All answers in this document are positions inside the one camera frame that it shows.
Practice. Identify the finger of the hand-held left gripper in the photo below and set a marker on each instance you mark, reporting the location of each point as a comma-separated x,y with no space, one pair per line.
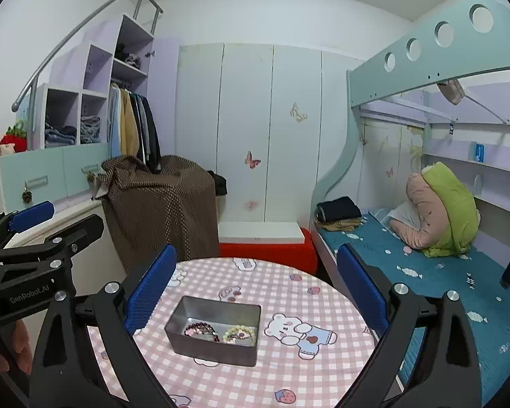
85,231
32,216

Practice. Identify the mint drawer cabinet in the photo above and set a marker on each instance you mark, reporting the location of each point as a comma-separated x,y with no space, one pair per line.
68,165

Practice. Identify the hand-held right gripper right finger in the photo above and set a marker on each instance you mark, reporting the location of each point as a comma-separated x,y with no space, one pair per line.
361,289

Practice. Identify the red strawberry plush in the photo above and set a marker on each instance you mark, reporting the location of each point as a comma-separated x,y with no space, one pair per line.
13,140

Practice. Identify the white board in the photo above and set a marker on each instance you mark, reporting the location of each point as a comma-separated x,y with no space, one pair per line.
259,233

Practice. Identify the folded jeans stack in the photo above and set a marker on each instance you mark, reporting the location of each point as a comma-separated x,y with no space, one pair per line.
59,136
90,129

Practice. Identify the lilac cubby shelf unit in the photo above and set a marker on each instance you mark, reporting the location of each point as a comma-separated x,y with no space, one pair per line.
100,61

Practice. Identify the green and pink quilt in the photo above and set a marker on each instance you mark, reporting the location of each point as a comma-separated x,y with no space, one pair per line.
446,208

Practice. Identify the folded tan clothes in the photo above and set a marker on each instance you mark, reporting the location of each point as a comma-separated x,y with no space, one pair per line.
340,224

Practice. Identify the grey hanging pouch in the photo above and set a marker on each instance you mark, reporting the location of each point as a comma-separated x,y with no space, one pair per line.
450,90

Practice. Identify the black clothing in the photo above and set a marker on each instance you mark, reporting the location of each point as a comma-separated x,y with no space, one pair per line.
217,182

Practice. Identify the tan butterfly sticker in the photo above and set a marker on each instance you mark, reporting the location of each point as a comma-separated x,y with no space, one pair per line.
298,112

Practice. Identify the blue wall tag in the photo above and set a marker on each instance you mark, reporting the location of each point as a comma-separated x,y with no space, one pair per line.
479,153

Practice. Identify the white pillow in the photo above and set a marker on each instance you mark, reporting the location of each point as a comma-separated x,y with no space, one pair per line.
401,216

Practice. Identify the brown dotted cloth cover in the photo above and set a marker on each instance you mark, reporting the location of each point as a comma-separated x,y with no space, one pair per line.
161,204

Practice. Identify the white wardrobe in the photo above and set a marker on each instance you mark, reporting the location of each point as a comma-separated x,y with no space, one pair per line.
246,114

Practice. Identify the mint bunk bed frame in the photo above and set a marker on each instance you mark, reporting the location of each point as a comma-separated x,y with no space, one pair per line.
408,68

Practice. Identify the grey metal tin box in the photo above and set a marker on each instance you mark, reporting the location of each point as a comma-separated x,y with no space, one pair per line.
212,350

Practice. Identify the red storage box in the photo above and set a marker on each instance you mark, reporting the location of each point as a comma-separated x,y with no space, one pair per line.
263,255

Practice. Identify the person's left hand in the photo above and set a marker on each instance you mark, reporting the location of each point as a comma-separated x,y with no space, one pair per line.
21,344

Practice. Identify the pine cone ornament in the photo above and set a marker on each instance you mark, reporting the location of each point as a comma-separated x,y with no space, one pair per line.
26,196
91,177

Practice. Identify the row of hanging clothes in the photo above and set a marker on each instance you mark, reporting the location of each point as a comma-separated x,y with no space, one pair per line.
131,123

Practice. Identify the pale pink butterfly sticker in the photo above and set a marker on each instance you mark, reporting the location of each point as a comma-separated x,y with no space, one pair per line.
250,205

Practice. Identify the blue candy print bedsheet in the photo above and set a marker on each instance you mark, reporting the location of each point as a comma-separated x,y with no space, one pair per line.
429,272

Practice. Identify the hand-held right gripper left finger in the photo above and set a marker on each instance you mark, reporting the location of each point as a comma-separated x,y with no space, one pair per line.
151,289

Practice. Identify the metal stair handrail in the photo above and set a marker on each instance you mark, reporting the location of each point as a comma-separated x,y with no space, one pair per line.
68,40

